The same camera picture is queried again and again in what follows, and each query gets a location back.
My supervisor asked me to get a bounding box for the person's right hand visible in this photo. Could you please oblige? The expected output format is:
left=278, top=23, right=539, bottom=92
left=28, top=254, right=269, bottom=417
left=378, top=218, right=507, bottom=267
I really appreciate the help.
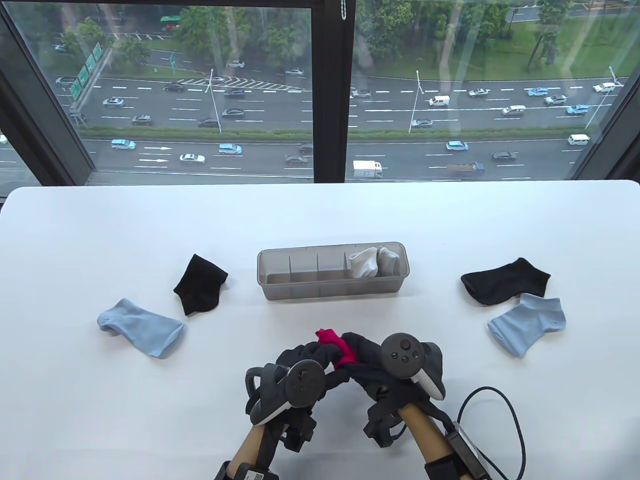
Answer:
left=334, top=331, right=449, bottom=415

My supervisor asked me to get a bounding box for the person's left forearm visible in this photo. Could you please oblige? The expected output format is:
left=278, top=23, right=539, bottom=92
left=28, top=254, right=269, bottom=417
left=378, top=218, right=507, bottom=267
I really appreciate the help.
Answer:
left=232, top=425, right=266, bottom=468

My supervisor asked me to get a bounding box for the black cable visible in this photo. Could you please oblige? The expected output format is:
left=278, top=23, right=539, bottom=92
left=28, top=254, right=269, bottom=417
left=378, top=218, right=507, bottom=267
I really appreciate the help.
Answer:
left=457, top=386, right=526, bottom=480

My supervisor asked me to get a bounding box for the grey plastic divided organizer box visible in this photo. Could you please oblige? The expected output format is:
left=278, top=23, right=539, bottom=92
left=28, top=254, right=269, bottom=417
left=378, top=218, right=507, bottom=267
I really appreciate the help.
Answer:
left=257, top=241, right=411, bottom=302

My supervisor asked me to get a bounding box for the light blue sock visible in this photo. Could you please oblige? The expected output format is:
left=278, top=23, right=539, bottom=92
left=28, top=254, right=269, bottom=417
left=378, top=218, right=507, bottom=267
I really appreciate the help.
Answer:
left=487, top=293, right=567, bottom=357
left=97, top=298, right=186, bottom=358

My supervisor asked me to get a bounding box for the person's right forearm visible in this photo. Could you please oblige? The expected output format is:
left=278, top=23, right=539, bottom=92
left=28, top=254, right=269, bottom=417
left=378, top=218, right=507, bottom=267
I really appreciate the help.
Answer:
left=400, top=405, right=451, bottom=463

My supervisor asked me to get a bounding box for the pink sock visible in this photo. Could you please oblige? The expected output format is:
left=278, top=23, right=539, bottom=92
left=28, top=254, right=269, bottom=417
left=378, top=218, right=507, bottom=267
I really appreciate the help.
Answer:
left=315, top=328, right=358, bottom=371
left=334, top=345, right=359, bottom=371

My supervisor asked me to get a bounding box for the person's left hand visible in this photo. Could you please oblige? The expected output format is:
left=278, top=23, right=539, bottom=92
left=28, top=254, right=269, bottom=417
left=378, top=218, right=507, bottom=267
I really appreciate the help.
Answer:
left=259, top=341, right=352, bottom=427

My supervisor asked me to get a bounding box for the black labelled sensor box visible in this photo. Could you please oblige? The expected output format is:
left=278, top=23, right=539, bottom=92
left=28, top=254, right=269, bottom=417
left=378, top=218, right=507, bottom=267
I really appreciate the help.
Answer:
left=240, top=465, right=281, bottom=480
left=445, top=432, right=493, bottom=480

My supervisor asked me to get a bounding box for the black sock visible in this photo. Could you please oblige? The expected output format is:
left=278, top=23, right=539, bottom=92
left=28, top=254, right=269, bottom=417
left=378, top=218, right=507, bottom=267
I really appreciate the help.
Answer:
left=173, top=254, right=229, bottom=316
left=460, top=257, right=552, bottom=307

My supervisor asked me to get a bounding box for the grey white tracking controller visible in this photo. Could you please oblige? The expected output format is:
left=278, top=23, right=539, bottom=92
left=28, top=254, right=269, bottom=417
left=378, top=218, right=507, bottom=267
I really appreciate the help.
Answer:
left=381, top=333, right=446, bottom=400
left=245, top=360, right=327, bottom=426

